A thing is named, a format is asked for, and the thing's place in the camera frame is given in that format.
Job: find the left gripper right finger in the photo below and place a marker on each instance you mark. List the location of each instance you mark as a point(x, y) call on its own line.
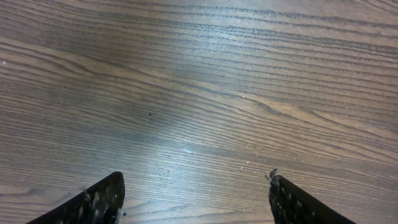
point(292, 205)

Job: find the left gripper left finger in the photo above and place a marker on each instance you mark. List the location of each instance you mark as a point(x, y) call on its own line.
point(102, 203)

